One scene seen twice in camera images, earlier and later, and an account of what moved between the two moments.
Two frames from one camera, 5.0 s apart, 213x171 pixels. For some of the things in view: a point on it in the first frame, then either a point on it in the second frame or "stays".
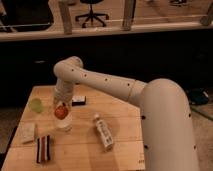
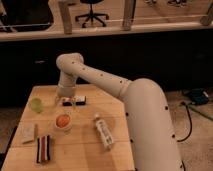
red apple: [61, 112] → [62, 120]
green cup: [35, 105] stays
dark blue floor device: [197, 96] stays
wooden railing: [129, 11] stays
